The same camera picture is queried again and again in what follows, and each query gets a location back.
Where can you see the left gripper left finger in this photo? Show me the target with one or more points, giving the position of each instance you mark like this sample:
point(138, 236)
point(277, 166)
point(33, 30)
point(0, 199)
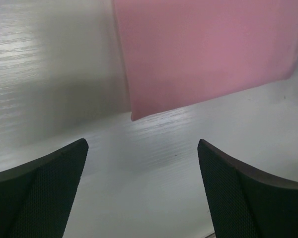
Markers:
point(36, 198)

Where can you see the pink t shirt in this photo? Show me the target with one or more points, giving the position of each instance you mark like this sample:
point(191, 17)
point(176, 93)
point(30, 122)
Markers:
point(181, 52)

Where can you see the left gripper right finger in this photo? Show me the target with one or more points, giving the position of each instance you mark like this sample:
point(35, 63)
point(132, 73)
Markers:
point(246, 202)

